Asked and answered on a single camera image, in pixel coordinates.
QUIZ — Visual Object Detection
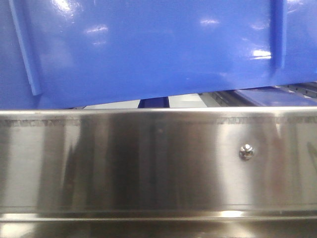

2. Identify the stainless steel conveyor side rail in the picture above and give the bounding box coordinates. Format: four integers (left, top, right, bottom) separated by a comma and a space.
0, 107, 317, 238

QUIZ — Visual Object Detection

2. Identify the silver rail screw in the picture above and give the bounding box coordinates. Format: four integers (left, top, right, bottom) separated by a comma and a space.
239, 144, 255, 161

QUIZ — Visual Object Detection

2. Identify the blue plastic bin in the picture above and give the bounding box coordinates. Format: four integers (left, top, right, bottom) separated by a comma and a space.
0, 0, 317, 109

